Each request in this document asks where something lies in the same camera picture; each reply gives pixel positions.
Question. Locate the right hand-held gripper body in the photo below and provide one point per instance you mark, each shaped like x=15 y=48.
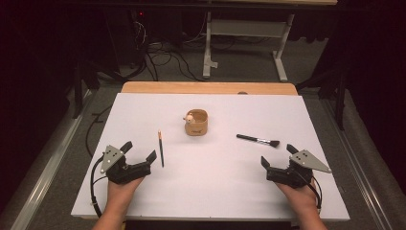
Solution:
x=287 y=175

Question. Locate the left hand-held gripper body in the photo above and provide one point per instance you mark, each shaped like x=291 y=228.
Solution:
x=127 y=172

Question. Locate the black makeup brush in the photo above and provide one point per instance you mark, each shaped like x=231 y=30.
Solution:
x=252 y=138

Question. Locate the wooden cup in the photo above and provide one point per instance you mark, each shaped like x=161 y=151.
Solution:
x=196 y=127

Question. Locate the person's left hand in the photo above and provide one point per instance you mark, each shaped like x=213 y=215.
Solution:
x=121 y=193

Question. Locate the person's right hand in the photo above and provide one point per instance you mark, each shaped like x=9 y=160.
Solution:
x=301 y=198

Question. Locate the white board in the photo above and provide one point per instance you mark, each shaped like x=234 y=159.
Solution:
x=207 y=179

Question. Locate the black metal stand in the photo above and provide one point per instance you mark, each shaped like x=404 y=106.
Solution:
x=341 y=105
x=77 y=96

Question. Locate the light wooden table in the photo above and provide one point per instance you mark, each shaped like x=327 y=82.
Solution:
x=191 y=87

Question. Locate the dark device with red light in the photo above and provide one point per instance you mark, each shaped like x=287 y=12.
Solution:
x=140 y=13

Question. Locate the aluminium floor rail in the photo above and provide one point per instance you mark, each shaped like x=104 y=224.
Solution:
x=367 y=179
x=48 y=179

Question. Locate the white metal desk frame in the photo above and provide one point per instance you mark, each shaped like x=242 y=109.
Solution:
x=245 y=28

